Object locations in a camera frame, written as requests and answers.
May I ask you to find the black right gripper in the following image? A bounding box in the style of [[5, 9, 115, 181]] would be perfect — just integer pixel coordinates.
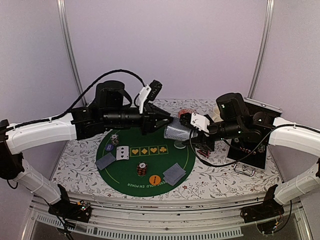
[[182, 118, 243, 152]]

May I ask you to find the clear green dealer button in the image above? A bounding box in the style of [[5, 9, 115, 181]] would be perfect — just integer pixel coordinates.
[[174, 140, 186, 149]]

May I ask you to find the blue patterned dealt card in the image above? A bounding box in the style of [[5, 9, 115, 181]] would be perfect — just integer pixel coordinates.
[[164, 171, 186, 186]]

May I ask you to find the white chip stack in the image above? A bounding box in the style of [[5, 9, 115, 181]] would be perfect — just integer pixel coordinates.
[[110, 133, 120, 146]]

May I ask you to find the three of spades card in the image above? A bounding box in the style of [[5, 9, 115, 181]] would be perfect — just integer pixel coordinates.
[[116, 145, 130, 161]]

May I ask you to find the red chip stack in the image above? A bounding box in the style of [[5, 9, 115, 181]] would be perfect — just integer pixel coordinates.
[[136, 162, 148, 177]]

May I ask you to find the blue round blind button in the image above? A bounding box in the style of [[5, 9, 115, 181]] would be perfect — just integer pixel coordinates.
[[104, 143, 115, 152]]

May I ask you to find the orange round blind button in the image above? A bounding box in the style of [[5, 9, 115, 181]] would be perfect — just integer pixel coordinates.
[[149, 175, 162, 186]]

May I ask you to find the blue dealt card player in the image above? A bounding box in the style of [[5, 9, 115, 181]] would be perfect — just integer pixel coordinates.
[[95, 152, 116, 171]]

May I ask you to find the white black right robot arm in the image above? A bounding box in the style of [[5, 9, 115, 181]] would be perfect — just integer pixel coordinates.
[[187, 92, 320, 218]]

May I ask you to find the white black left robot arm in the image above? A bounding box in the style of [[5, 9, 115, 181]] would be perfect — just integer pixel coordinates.
[[0, 77, 173, 217]]

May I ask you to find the red black triangle token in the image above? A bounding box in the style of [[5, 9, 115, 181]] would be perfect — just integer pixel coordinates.
[[197, 149, 210, 158]]

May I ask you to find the cream ceramic mug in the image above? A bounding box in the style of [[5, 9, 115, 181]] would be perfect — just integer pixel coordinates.
[[212, 106, 222, 123]]

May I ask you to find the red patterned small bowl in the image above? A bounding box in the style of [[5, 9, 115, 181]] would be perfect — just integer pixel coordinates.
[[178, 108, 198, 118]]

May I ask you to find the aluminium poker chip case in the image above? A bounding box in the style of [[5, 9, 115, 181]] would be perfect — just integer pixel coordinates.
[[225, 97, 283, 177]]

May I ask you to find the round green poker mat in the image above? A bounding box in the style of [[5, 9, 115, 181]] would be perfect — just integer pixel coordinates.
[[96, 127, 196, 197]]

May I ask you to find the floral white tablecloth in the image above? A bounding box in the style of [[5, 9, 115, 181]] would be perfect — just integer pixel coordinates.
[[49, 99, 280, 201]]

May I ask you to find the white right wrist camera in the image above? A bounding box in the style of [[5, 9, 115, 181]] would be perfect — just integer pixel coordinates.
[[190, 112, 212, 133]]

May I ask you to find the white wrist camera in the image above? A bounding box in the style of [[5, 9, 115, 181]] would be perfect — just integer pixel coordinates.
[[134, 79, 163, 114], [190, 112, 212, 133]]

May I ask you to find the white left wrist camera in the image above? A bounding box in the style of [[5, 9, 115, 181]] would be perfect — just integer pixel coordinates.
[[134, 79, 163, 114]]

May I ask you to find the aluminium front rail frame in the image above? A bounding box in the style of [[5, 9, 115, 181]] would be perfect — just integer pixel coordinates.
[[23, 192, 312, 240]]

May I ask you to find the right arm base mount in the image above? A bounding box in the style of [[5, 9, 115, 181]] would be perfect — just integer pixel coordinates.
[[240, 203, 285, 235]]

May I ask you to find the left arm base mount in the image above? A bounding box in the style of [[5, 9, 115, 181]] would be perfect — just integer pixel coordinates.
[[48, 199, 92, 223]]

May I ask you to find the right aluminium frame post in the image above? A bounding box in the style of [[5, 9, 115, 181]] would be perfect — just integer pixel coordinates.
[[247, 0, 275, 99]]

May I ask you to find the aluminium frame post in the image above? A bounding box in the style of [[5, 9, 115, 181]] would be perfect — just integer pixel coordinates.
[[56, 0, 84, 96], [247, 0, 275, 99]]

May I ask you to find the left aluminium frame post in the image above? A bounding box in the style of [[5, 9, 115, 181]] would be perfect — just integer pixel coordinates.
[[56, 0, 84, 96]]

